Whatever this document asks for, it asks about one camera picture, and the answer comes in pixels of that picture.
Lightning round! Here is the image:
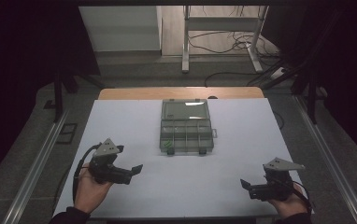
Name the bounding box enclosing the thin black table cable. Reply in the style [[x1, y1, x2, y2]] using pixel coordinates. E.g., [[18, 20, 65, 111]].
[[272, 108, 285, 131]]

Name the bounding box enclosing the person's right hand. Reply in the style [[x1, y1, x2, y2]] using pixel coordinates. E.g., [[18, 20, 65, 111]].
[[265, 182, 308, 219]]

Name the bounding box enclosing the tangle of floor cables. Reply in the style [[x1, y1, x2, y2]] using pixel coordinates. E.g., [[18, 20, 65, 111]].
[[188, 30, 281, 60]]

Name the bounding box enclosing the clear plastic compartment box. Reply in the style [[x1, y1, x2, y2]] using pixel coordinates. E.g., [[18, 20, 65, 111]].
[[159, 98, 219, 157]]

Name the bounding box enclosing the wooden table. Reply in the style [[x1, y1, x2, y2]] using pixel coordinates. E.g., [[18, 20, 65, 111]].
[[97, 86, 265, 101]]

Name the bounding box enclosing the person's left hand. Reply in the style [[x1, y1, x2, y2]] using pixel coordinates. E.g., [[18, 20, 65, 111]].
[[73, 162, 114, 215]]

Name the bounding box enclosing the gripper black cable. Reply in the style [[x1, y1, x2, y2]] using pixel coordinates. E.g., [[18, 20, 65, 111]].
[[287, 177, 313, 213], [72, 143, 102, 203]]

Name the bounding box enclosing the long black floor cable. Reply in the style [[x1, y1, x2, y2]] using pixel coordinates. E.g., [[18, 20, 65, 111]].
[[203, 71, 264, 89]]

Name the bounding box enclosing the metal floor rail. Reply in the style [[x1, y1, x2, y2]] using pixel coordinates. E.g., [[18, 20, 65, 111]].
[[1, 109, 71, 224], [292, 94, 357, 224]]

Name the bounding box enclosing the dark floor socket plate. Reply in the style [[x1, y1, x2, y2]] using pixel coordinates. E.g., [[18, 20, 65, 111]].
[[55, 122, 79, 145]]

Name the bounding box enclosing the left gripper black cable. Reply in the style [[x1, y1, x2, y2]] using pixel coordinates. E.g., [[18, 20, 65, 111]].
[[72, 143, 102, 203]]

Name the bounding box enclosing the white cabinet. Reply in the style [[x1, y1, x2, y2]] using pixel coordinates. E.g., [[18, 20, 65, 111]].
[[78, 6, 164, 52]]

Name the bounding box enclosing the white power strip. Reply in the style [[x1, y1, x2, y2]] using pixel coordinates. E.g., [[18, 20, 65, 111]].
[[269, 66, 286, 81]]

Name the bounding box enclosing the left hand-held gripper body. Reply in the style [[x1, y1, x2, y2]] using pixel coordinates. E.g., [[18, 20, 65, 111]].
[[88, 137, 134, 186]]

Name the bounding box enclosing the white table board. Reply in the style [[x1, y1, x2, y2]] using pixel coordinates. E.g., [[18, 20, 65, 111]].
[[52, 97, 315, 219]]

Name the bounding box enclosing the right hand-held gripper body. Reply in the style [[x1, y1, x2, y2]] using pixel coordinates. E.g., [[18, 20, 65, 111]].
[[248, 157, 307, 203]]

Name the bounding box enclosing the white metal desk frame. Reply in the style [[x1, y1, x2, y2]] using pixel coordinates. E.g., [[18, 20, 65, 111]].
[[181, 5, 270, 75]]

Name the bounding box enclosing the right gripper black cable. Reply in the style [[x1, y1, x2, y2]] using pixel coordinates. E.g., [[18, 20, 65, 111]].
[[287, 177, 313, 213]]

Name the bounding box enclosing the dark metal stand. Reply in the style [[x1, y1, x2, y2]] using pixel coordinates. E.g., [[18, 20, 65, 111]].
[[260, 8, 347, 126], [52, 65, 107, 124]]

